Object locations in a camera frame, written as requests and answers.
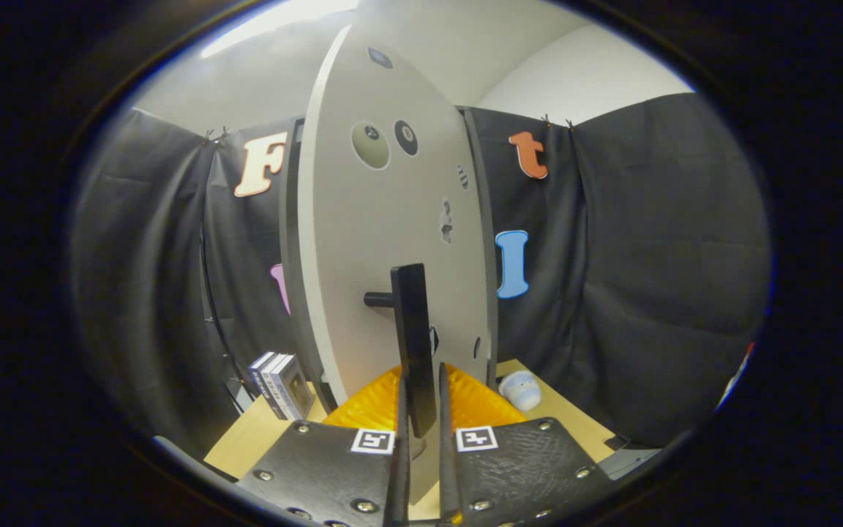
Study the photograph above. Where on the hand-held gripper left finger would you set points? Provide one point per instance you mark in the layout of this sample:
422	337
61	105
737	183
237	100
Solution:
399	483

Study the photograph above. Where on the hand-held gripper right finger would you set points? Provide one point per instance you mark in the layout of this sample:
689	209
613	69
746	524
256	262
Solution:
448	476

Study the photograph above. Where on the white blue tube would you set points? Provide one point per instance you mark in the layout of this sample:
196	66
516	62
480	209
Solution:
522	391

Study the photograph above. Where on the grey book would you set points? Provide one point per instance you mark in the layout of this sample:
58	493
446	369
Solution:
297	384

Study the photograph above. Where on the white blue book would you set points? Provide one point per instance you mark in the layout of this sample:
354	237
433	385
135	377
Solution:
275	388

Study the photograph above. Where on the grey cabinet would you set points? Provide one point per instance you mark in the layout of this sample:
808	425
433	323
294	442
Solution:
290	256

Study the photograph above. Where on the black backdrop cloth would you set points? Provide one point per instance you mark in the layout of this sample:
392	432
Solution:
648	256

